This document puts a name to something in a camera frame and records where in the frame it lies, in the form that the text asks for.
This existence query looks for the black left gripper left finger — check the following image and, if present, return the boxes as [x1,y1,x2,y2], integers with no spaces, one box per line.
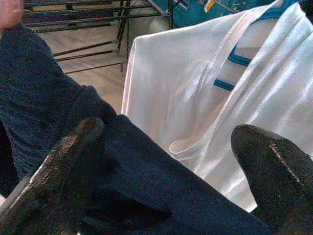
[0,117,106,235]

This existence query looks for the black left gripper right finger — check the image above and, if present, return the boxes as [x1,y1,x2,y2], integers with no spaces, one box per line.
[230,124,313,235]

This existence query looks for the blue plastic hanger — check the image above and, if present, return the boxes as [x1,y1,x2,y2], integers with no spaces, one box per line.
[213,0,289,92]

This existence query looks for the white t-shirt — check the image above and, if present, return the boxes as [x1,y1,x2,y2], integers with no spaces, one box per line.
[121,0,313,213]

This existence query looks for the dark navy garment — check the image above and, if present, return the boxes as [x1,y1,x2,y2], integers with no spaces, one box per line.
[0,24,271,235]

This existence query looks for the black metal drying rack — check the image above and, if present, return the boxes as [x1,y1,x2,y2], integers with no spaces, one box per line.
[22,0,177,74]

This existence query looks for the blue plastic container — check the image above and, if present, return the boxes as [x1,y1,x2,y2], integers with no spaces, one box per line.
[148,0,247,28]

